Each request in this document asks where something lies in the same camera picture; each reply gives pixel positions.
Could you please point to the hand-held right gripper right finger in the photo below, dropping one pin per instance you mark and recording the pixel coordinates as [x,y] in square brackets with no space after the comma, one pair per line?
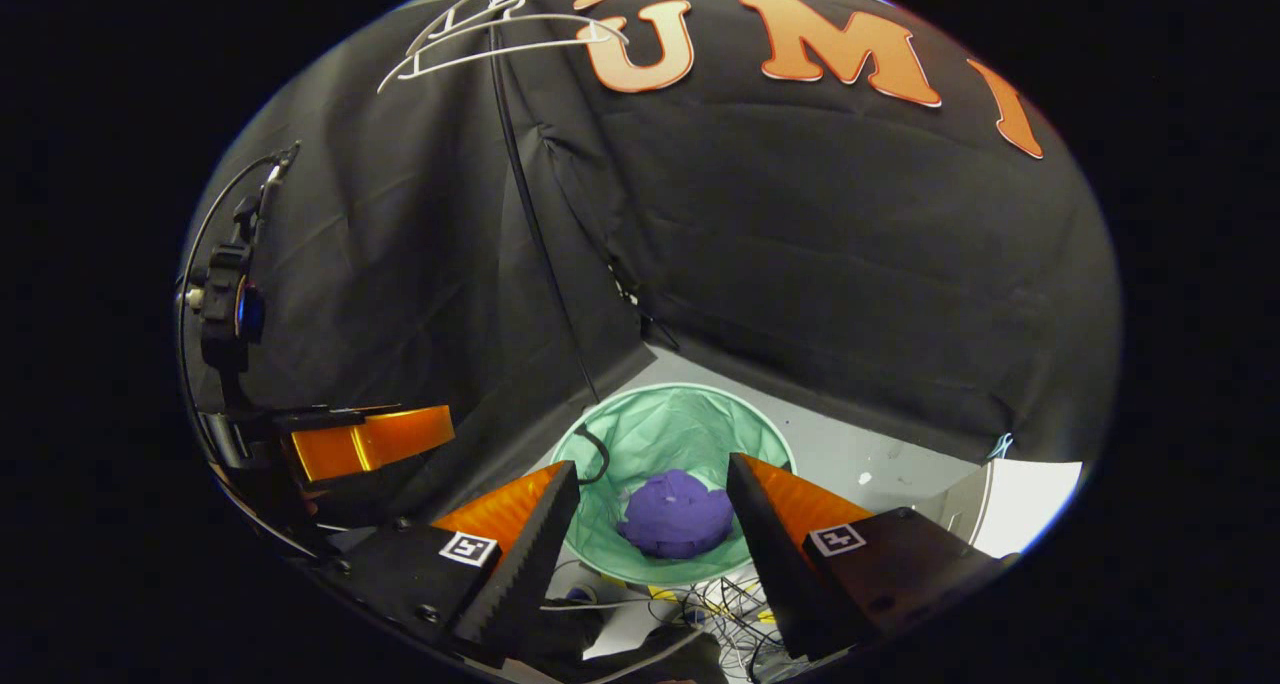
[770,564]

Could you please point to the black garment rack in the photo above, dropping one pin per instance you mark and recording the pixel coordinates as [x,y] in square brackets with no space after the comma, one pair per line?
[527,214]

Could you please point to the white board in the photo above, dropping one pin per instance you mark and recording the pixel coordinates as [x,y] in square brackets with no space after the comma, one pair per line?
[1030,504]

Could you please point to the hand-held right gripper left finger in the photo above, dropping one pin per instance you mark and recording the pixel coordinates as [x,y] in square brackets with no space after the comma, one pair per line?
[530,564]

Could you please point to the green mesh laundry hamper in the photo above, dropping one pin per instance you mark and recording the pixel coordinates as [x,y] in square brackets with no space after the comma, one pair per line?
[660,429]

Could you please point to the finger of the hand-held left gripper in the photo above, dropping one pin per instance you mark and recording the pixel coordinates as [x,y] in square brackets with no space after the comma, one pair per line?
[370,442]

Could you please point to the black backdrop cloth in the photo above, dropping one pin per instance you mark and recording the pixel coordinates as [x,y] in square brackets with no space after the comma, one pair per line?
[400,264]
[850,244]

